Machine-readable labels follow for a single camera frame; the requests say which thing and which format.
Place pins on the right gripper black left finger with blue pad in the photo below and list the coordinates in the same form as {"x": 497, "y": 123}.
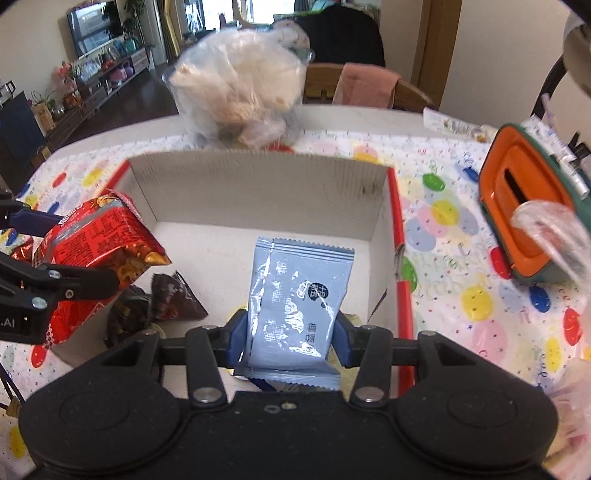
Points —
{"x": 208, "y": 349}

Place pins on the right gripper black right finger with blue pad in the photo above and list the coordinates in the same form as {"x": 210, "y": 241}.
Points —
{"x": 368, "y": 348}

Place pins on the yellow minion snack pouch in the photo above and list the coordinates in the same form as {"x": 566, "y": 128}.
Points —
{"x": 353, "y": 320}

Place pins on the dark triangular snack packet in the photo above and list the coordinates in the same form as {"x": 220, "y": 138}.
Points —
{"x": 173, "y": 299}

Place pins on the light blue snack packet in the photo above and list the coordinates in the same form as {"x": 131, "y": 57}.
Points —
{"x": 295, "y": 294}

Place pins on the red snack bag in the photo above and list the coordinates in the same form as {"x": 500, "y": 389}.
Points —
{"x": 103, "y": 232}

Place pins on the clear bag of snacks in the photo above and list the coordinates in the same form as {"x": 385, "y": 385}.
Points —
{"x": 239, "y": 88}

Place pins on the brown foil snack packet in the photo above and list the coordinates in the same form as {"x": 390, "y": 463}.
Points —
{"x": 19, "y": 247}

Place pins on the red cardboard box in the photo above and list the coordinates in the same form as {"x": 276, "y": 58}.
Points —
{"x": 207, "y": 209}

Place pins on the dark blue cabinet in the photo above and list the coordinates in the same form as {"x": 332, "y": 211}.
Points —
{"x": 21, "y": 139}

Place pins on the colourful polka dot tablecloth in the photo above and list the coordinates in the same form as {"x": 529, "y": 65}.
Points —
{"x": 408, "y": 207}

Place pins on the long tv cabinet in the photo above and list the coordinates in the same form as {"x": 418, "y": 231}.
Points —
{"x": 95, "y": 93}

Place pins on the orange green tissue box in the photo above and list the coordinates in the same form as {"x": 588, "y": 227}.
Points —
{"x": 518, "y": 170}

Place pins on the dark sofa with clothes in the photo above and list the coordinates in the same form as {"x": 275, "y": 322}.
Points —
{"x": 337, "y": 33}

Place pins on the grey desk lamp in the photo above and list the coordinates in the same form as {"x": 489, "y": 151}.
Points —
{"x": 575, "y": 58}

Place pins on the wall television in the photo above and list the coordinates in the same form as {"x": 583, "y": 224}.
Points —
{"x": 93, "y": 26}

